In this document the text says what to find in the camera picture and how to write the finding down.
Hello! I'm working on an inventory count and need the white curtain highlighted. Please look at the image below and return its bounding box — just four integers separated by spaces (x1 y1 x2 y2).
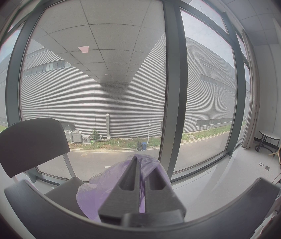
241 30 258 149

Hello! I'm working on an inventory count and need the purple plastic bag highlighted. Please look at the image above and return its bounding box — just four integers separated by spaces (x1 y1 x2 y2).
76 154 169 221

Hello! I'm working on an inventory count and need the grey chair with white legs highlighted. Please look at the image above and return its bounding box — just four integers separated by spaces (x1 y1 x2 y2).
0 118 86 208

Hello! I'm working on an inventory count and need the small round table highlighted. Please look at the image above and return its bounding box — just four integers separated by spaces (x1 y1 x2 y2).
255 130 280 154

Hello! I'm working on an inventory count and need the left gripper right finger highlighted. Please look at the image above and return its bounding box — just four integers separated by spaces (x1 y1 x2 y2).
145 169 187 218

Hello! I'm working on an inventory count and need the window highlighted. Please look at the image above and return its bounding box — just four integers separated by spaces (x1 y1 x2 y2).
0 0 253 186

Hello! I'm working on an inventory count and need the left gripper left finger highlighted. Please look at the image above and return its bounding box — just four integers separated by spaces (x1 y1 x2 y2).
98 156 141 224

